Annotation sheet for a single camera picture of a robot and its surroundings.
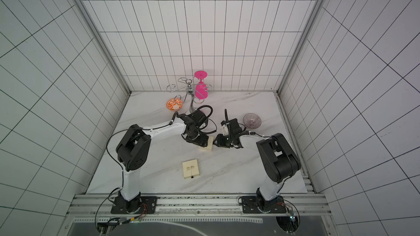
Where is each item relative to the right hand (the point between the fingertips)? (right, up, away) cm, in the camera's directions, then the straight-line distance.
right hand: (216, 139), depth 94 cm
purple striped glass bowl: (+23, +10, +7) cm, 26 cm away
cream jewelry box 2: (-13, -12, -13) cm, 23 cm away
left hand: (-10, -3, -5) cm, 11 cm away
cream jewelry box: (-4, -4, -6) cm, 8 cm away
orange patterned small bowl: (-28, +20, +16) cm, 38 cm away
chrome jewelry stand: (-14, +29, -12) cm, 35 cm away
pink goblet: (-9, +30, +1) cm, 31 cm away
